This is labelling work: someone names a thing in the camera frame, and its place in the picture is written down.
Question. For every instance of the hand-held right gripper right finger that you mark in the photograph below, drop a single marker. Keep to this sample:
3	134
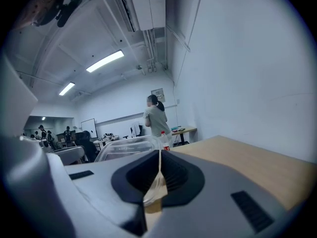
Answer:
210	207

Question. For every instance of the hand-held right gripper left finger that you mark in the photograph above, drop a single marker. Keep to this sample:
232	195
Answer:
81	202

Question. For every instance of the translucent plastic film piece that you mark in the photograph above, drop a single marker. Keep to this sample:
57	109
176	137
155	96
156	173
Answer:
156	187

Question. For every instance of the grey chair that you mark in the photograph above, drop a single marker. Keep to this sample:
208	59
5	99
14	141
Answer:
69	155

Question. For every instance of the clear plastic storage box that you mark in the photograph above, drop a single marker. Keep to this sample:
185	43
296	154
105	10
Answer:
123	149

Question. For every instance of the white whiteboard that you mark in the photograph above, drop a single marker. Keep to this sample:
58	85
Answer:
88	128

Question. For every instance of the wooden desk with black legs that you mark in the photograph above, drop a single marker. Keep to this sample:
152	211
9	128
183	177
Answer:
184	131

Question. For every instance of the plastic bottle with red cap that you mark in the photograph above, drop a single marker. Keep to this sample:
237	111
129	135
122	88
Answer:
165	140

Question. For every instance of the white jacket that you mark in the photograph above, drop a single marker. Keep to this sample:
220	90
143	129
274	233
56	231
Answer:
135	129

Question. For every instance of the short ceiling light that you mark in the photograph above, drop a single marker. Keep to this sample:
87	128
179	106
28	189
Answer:
67	88

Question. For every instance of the white flat panel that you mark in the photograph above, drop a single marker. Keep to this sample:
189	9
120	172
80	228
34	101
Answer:
15	103

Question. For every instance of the long ceiling light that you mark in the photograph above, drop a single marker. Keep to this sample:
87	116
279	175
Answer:
105	61

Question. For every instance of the ceiling pipe bundle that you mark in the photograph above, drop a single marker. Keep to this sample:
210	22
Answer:
151	51

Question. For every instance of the white ceiling air conditioner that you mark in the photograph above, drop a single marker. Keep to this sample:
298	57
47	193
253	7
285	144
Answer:
146	6

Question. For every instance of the framed wall notice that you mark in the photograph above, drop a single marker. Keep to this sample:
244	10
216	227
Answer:
158	95

